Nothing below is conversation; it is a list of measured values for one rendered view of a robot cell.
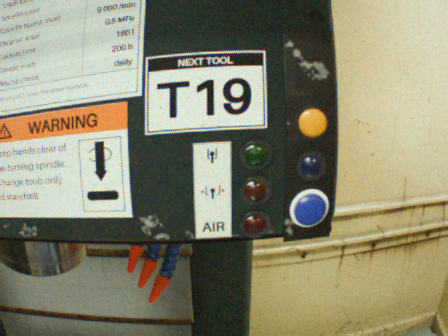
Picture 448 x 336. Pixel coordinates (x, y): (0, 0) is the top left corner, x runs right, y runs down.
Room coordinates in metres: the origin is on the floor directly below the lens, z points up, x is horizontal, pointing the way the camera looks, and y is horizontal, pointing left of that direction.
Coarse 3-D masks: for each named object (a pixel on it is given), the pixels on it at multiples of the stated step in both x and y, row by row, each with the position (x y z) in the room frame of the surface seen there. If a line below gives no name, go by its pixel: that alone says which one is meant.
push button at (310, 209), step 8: (304, 200) 0.69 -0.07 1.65; (312, 200) 0.69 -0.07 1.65; (320, 200) 0.69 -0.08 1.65; (296, 208) 0.69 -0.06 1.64; (304, 208) 0.69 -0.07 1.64; (312, 208) 0.69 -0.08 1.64; (320, 208) 0.69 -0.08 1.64; (296, 216) 0.69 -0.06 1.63; (304, 216) 0.69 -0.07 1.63; (312, 216) 0.69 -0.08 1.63; (320, 216) 0.69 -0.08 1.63; (304, 224) 0.69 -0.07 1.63; (312, 224) 0.69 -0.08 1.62
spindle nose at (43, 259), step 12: (0, 252) 0.81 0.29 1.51; (12, 252) 0.79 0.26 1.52; (24, 252) 0.79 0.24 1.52; (36, 252) 0.79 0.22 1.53; (48, 252) 0.80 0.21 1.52; (60, 252) 0.81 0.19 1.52; (72, 252) 0.82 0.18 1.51; (84, 252) 0.86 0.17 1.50; (12, 264) 0.80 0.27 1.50; (24, 264) 0.79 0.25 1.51; (36, 264) 0.79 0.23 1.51; (48, 264) 0.80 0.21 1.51; (60, 264) 0.81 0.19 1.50; (72, 264) 0.82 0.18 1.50
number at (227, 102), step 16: (192, 80) 0.69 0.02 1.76; (208, 80) 0.69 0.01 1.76; (224, 80) 0.69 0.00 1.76; (240, 80) 0.69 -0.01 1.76; (256, 80) 0.69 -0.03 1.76; (192, 96) 0.69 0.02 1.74; (208, 96) 0.69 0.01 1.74; (224, 96) 0.69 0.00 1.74; (240, 96) 0.69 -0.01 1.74; (256, 96) 0.69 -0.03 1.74; (192, 112) 0.69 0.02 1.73; (208, 112) 0.69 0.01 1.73; (224, 112) 0.69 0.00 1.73; (240, 112) 0.69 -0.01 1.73; (256, 112) 0.69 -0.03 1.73
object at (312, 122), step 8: (304, 112) 0.69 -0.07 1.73; (312, 112) 0.69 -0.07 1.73; (320, 112) 0.69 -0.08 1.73; (304, 120) 0.69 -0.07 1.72; (312, 120) 0.69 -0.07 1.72; (320, 120) 0.69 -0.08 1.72; (304, 128) 0.69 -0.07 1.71; (312, 128) 0.69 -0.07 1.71; (320, 128) 0.69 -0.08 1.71; (312, 136) 0.69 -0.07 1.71
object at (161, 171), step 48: (192, 0) 0.69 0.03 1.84; (240, 0) 0.69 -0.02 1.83; (288, 0) 0.70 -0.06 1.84; (144, 48) 0.68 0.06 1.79; (192, 48) 0.69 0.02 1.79; (240, 48) 0.69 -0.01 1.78; (144, 96) 0.68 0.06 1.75; (336, 96) 0.71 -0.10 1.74; (144, 144) 0.68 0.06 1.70; (192, 144) 0.69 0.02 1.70; (240, 144) 0.69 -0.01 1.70; (336, 144) 0.71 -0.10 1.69; (144, 192) 0.68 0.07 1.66; (192, 192) 0.69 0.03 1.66; (336, 192) 0.72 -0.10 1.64; (0, 240) 0.67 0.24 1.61; (48, 240) 0.68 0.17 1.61; (96, 240) 0.68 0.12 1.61; (144, 240) 0.68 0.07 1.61; (192, 240) 0.69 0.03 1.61; (240, 240) 0.70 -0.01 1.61
